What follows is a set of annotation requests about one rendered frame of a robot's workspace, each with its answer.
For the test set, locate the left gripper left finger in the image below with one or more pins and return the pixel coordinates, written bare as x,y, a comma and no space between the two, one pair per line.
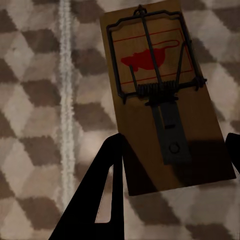
78,220

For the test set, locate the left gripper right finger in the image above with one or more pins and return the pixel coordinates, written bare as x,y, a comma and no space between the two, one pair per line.
233,147

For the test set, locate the mousetrap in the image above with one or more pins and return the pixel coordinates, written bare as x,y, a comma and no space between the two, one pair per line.
170,134

